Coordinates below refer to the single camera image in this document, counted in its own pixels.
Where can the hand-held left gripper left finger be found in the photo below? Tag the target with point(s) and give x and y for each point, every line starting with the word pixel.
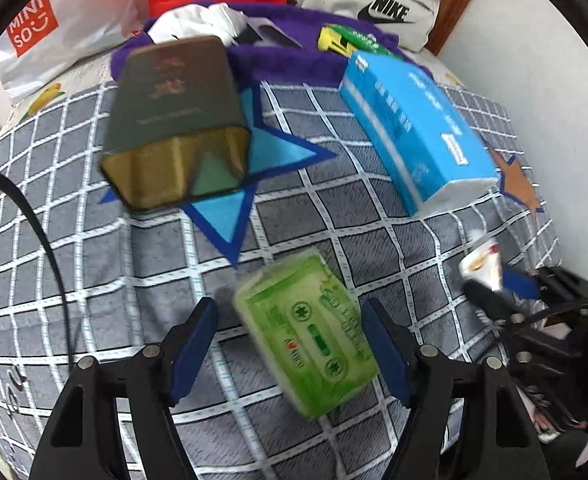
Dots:
pixel 194 355

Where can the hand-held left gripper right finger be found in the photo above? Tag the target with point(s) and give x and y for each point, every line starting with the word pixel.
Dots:
pixel 384 355

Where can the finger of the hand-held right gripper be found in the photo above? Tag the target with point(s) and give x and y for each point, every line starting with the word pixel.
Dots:
pixel 521 282
pixel 488 300

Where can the white squeeze tube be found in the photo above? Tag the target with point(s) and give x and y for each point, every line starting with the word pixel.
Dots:
pixel 483 260

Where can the green tissue pack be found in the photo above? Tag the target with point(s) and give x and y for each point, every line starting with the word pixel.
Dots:
pixel 309 335

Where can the green toothpaste box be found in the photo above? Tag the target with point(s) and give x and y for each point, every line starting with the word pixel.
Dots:
pixel 369 41

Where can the yellow black fabric pouch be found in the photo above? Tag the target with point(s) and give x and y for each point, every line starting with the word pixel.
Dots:
pixel 334 40

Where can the white cloth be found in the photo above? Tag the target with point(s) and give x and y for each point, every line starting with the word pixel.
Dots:
pixel 194 20

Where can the person's right hand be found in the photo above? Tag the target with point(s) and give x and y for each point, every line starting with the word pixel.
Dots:
pixel 543 417

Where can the grey checked blanket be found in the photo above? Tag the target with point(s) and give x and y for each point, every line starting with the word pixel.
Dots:
pixel 74 240

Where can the blue tissue box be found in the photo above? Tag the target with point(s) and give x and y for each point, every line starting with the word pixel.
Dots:
pixel 413 130

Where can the blue star patch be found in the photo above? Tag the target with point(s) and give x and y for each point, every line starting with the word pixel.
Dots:
pixel 274 152

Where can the dark green tin box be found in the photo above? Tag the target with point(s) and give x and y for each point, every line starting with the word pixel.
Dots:
pixel 174 105

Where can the purple fluffy cloth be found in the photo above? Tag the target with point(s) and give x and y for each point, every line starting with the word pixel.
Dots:
pixel 294 62

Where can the grey tote bag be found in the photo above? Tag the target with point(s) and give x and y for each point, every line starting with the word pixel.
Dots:
pixel 373 5

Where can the white plastic shopping bag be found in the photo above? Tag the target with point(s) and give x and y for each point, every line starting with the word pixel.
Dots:
pixel 74 15

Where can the wooden door frame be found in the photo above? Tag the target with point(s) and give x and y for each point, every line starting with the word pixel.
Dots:
pixel 461 0

